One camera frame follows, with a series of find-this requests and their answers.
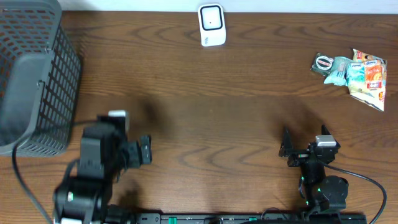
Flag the green snack packet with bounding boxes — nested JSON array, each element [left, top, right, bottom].
[[324, 56, 354, 86]]

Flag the cream snack bag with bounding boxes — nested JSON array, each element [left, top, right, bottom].
[[349, 49, 387, 111]]

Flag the dark green round-label box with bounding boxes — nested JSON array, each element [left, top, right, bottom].
[[310, 52, 334, 77]]

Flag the teal tissue pack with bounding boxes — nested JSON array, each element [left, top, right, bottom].
[[346, 63, 365, 90]]

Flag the orange tissue pack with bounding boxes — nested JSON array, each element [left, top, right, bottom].
[[364, 60, 382, 89]]

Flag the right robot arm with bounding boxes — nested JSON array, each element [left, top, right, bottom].
[[279, 125, 349, 221]]

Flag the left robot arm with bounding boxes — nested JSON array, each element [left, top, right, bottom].
[[53, 115, 152, 223]]

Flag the white barcode scanner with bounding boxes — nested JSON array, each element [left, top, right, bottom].
[[197, 3, 226, 47]]

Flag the grey plastic mesh basket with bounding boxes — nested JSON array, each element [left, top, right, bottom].
[[1, 0, 82, 157]]

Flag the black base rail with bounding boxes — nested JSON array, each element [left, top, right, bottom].
[[105, 212, 368, 224]]

